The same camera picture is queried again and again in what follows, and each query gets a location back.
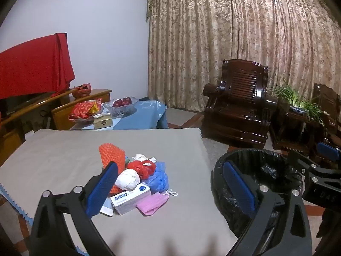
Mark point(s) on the light wooden cabinet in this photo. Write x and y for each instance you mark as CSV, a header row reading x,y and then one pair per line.
x,y
66,112

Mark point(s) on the gold tissue box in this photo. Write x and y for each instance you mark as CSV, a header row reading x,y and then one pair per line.
x,y
103,122

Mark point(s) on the small dark wooden armchair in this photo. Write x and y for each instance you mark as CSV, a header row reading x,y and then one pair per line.
x,y
327,101

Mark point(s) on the dark wooden side table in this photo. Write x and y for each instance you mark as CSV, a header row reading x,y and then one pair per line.
x,y
287,128

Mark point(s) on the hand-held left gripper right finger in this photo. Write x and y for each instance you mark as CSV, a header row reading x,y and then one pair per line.
x,y
237,189

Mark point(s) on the red apple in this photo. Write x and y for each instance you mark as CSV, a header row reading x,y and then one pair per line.
x,y
127,100
117,103

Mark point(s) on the red cloth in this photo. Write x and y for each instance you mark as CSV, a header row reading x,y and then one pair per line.
x,y
32,64

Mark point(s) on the red plastic bag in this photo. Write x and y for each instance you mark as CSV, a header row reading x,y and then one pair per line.
x,y
142,169

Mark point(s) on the blue plastic bag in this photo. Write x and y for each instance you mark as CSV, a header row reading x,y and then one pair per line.
x,y
158,178

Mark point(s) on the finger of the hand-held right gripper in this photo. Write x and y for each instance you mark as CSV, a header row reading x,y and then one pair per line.
x,y
299,161
327,150

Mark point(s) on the black-lined trash bin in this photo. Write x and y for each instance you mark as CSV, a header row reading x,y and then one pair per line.
x,y
266,170

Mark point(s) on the red snack packets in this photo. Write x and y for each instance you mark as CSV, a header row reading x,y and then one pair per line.
x,y
81,110

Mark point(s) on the green potted plant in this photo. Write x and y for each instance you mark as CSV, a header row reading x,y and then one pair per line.
x,y
295,98

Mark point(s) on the white cotton pad box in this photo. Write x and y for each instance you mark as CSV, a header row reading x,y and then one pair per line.
x,y
130,198

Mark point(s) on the glass fruit bowl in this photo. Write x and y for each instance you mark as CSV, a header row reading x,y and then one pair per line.
x,y
120,111

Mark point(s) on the orange foam net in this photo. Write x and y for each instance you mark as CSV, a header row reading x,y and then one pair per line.
x,y
112,154

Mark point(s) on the white paper ball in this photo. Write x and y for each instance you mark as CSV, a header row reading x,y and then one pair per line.
x,y
128,180

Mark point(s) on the white tissue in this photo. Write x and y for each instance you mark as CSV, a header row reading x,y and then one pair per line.
x,y
140,157

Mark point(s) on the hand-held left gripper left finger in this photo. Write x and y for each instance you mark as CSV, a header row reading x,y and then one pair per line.
x,y
102,189

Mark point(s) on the large dark wooden armchair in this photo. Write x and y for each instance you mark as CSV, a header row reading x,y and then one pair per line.
x,y
239,85

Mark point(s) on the grey tablecloth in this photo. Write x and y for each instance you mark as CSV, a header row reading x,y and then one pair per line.
x,y
66,160

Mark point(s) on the beige patterned curtain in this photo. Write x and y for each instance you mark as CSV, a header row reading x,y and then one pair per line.
x,y
213,32

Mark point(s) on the pink face mask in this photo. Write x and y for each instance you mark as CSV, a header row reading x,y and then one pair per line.
x,y
153,204

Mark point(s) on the blue tablecloth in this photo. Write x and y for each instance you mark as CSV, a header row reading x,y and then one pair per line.
x,y
143,114

